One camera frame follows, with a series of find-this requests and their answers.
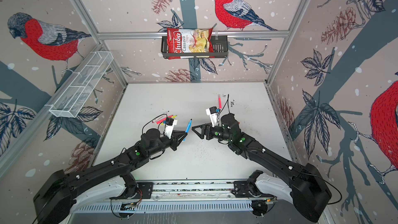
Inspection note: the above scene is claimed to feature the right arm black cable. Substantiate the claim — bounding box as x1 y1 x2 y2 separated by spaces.
217 93 232 116

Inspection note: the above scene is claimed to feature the pink highlighter pen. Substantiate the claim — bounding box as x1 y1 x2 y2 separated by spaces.
156 118 166 124

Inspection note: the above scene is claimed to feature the pink-red highlighter pen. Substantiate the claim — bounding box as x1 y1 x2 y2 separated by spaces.
218 94 222 110

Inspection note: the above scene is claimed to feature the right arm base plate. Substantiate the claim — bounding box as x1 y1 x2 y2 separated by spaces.
231 181 275 199

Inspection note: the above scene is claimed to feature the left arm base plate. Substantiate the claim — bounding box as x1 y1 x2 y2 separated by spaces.
116 181 154 200

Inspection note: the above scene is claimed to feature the black wire basket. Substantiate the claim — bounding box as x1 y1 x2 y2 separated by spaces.
161 34 229 60

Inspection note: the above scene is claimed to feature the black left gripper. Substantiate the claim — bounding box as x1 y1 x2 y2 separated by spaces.
148 130 188 158

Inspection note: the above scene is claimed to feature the blue highlighter pen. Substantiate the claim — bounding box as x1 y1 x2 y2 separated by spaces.
183 119 192 142

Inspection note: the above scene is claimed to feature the white mesh wall tray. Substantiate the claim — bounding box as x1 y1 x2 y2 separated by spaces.
49 51 114 118

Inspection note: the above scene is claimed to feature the aluminium mounting rail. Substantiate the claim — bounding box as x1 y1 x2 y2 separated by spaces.
111 178 324 202

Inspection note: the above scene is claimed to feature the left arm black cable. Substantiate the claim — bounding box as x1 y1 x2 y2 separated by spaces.
141 118 167 135

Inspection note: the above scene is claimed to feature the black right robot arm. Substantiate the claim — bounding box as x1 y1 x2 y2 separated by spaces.
192 114 332 223

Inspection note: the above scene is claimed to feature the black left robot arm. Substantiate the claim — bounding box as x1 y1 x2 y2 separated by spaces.
33 129 188 224

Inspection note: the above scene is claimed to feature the red cassava chips bag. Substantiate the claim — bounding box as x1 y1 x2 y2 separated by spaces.
166 28 214 60

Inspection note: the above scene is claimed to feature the white marker pen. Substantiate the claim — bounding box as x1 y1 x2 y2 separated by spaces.
152 111 169 123

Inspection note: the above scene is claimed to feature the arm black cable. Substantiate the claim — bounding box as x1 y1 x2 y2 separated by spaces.
141 118 167 135
217 93 232 116

